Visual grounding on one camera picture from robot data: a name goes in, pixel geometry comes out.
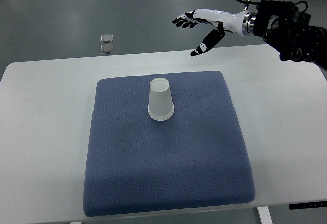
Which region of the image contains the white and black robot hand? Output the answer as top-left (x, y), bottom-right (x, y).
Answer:
top-left (172, 9), bottom-right (252, 57)

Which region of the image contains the white paper cup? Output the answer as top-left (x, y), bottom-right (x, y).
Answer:
top-left (148, 77), bottom-right (174, 116)
top-left (149, 113), bottom-right (173, 121)

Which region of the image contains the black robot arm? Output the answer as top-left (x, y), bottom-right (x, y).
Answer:
top-left (236, 0), bottom-right (326, 70)

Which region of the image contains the white paper cup on cushion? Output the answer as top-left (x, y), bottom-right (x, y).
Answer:
top-left (149, 113), bottom-right (173, 121)

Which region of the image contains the upper metal floor plate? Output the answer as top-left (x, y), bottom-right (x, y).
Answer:
top-left (100, 34), bottom-right (113, 43)

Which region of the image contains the metal floor plate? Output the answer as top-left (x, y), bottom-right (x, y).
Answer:
top-left (100, 34), bottom-right (113, 43)
top-left (100, 44), bottom-right (114, 55)

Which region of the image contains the lower metal floor plate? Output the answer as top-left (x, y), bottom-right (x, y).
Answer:
top-left (100, 44), bottom-right (114, 55)

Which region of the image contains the blue fabric cushion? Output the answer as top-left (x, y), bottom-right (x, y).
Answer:
top-left (83, 71), bottom-right (255, 217)

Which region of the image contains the white table leg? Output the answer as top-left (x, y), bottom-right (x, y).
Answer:
top-left (256, 206), bottom-right (273, 224)

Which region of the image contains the black table control panel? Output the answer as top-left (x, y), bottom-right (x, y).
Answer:
top-left (289, 201), bottom-right (327, 210)

